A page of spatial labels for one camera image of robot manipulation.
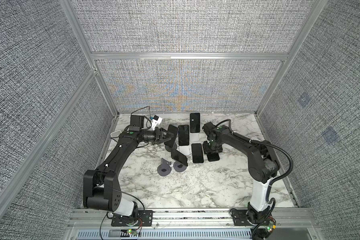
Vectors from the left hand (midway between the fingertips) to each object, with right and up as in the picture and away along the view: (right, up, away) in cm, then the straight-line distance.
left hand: (171, 137), depth 77 cm
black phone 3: (+1, +3, +13) cm, 14 cm away
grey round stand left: (-4, -19, +9) cm, 21 cm away
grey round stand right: (+4, -19, +13) cm, 23 cm away
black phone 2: (+16, -12, +21) cm, 29 cm away
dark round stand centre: (-2, -8, +18) cm, 20 cm away
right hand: (+23, -10, +18) cm, 31 cm away
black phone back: (+14, +8, +22) cm, 27 cm away
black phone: (+24, -12, +11) cm, 29 cm away
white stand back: (+15, -2, +27) cm, 31 cm away
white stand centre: (+7, -10, +21) cm, 24 cm away
